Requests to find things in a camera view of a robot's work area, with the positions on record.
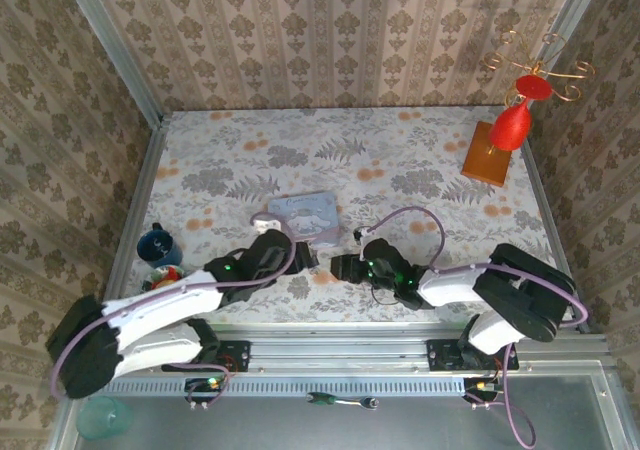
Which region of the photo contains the colourful small toy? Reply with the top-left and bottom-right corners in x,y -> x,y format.
141,264 -> 187,292

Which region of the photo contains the aluminium front beam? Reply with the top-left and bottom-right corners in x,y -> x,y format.
204,322 -> 610,372

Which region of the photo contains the teal glass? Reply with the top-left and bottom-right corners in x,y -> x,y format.
74,395 -> 135,442

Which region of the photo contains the floral table cover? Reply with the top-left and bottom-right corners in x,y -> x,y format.
117,107 -> 561,326

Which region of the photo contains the aluminium side rail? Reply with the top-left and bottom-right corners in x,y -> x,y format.
102,119 -> 170,301

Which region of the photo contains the red goblet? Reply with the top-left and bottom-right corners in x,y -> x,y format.
487,74 -> 554,151

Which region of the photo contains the blue cartoon tin box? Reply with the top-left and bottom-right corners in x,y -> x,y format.
267,189 -> 345,250

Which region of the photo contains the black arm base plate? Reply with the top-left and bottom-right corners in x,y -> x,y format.
159,338 -> 252,374
426,337 -> 521,372

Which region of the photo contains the dark blue mug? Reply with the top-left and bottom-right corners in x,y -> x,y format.
136,222 -> 184,270

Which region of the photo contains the metal lower shelf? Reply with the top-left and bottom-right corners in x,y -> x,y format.
54,359 -> 619,450

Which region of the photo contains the green handled ratchet screwdriver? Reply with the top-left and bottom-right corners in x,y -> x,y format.
305,391 -> 380,412

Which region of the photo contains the aluminium frame corner post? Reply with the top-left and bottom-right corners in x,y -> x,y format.
57,0 -> 165,127
542,0 -> 610,114

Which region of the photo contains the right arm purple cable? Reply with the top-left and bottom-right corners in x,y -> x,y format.
367,205 -> 591,331

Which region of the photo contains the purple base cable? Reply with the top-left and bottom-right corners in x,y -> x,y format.
469,342 -> 538,447

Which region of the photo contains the slotted grey cable channel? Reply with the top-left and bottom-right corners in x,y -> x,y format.
114,374 -> 467,397

